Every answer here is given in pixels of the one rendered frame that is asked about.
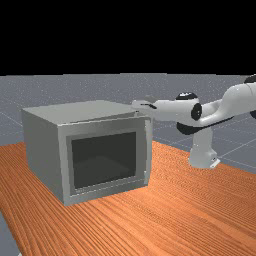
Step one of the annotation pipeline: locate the grey microwave oven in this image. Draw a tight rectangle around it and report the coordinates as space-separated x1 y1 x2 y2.
21 99 154 207

